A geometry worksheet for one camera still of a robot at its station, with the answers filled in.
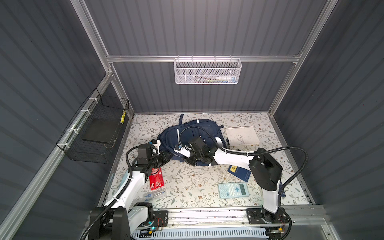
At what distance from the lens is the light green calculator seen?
808 mm

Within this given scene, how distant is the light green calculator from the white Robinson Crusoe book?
27 cm

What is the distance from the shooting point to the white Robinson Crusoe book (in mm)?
1032
